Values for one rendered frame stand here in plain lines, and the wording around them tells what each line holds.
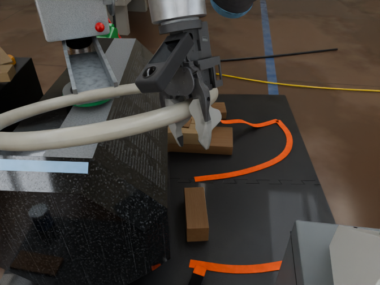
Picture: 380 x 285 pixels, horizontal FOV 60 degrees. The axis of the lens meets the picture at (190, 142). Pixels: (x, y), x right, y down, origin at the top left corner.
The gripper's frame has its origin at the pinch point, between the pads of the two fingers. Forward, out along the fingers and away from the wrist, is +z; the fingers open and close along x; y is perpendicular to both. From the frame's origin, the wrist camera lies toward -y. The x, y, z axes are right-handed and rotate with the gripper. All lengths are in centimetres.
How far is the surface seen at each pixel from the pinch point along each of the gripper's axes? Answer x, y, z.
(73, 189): 62, 7, 25
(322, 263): -12.3, 27.3, 39.8
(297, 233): -4.5, 31.7, 36.3
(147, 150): 65, 44, 24
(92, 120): 76, 29, 7
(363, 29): 83, 467, 5
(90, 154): 61, 16, 15
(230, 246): 57, 82, 93
